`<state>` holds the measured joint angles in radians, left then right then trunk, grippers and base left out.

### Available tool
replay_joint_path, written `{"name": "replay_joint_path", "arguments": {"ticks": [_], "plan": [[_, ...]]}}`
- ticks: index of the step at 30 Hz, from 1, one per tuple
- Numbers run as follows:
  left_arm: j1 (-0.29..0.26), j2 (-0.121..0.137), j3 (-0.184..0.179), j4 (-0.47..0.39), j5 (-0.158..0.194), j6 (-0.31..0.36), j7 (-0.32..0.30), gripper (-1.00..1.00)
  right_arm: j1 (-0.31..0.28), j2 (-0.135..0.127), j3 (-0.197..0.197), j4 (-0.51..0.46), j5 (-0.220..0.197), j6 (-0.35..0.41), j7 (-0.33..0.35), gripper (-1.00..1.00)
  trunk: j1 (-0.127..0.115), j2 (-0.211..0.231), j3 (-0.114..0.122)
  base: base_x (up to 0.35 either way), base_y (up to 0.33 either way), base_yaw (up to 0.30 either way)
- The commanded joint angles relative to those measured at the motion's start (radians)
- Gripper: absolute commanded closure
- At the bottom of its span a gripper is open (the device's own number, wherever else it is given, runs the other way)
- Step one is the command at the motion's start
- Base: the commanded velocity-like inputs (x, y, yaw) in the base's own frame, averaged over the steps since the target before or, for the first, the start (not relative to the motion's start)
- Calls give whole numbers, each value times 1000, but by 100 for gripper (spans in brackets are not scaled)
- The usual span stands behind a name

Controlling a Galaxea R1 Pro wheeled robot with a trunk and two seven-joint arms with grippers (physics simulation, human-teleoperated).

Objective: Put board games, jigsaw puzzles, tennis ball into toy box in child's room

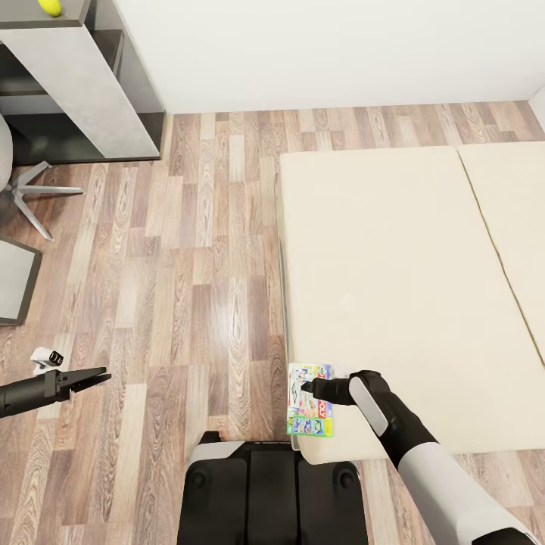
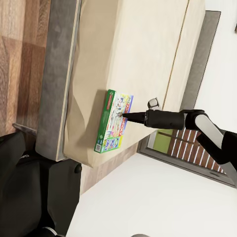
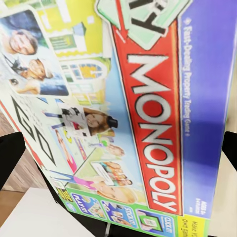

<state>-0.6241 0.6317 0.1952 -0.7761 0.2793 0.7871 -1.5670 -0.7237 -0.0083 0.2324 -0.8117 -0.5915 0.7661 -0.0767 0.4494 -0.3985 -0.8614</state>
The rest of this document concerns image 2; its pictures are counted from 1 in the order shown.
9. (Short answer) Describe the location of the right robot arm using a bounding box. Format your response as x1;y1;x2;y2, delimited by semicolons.
122;97;237;187

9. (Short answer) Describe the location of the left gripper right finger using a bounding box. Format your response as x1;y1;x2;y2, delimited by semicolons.
221;131;237;171

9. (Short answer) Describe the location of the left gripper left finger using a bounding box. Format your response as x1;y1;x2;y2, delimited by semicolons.
0;131;26;190

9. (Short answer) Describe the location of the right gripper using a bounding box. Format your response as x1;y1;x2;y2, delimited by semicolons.
122;109;172;129

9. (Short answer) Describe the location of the board game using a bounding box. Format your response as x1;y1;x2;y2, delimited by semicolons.
94;89;133;153

